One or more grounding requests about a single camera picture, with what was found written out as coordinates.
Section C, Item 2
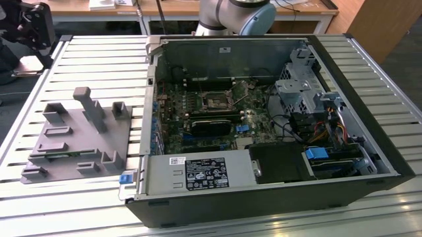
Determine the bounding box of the black graphics card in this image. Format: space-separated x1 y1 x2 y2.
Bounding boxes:
189 119 232 137

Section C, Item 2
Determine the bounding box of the black cable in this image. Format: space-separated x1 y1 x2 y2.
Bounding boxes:
268 114 305 144

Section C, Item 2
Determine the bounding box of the silver chipset heatsink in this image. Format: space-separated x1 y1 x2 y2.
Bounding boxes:
234 137 253 149

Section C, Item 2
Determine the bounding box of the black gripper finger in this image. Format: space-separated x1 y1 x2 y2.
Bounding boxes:
31 46 54 70

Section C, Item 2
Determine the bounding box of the white box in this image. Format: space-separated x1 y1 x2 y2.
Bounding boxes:
88 0 116 11

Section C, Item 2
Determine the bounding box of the silver metal drive cage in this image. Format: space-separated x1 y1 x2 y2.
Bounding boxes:
273 79 313 117

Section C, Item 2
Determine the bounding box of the black open PC case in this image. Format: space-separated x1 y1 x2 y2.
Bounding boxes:
124 34 415 228

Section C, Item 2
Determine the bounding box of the thin metal locking lever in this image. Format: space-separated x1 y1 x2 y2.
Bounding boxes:
233 92 249 105

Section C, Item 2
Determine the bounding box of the grey plastic parts rack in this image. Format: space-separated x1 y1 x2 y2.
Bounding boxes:
19 86 133 185

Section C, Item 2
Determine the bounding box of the black RAM slot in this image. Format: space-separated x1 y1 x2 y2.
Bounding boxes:
189 115 241 122
188 111 240 119

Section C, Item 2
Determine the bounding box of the yellow red wire bundle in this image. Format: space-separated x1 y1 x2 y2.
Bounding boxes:
312 105 351 144

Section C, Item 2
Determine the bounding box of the black power supply label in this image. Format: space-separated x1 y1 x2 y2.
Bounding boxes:
184 158 229 191

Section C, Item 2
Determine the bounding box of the metal socket cover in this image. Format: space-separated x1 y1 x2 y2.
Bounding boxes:
229 79 255 100

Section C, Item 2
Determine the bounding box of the grey power supply unit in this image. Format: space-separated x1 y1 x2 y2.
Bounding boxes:
144 149 259 198

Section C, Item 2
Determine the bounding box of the green motherboard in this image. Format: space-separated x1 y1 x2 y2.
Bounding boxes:
152 80 280 155

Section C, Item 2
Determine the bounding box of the brown wooden cabinet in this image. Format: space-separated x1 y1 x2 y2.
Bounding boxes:
324 0 422 65

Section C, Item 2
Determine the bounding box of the blue disk carrier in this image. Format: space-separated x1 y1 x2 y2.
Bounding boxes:
304 146 329 161

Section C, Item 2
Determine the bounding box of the CPU socket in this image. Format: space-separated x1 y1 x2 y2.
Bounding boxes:
200 90 236 111

